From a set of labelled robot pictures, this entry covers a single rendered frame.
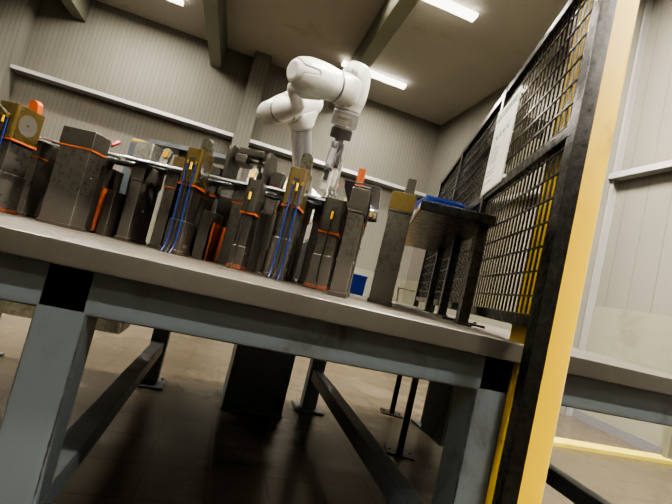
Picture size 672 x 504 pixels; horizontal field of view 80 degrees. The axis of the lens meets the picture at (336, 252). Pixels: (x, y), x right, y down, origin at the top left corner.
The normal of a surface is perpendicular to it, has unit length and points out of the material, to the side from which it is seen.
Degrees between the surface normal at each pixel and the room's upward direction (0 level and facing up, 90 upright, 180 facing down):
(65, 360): 90
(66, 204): 90
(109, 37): 90
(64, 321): 90
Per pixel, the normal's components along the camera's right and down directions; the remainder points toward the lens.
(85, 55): 0.25, -0.01
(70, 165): -0.07, -0.09
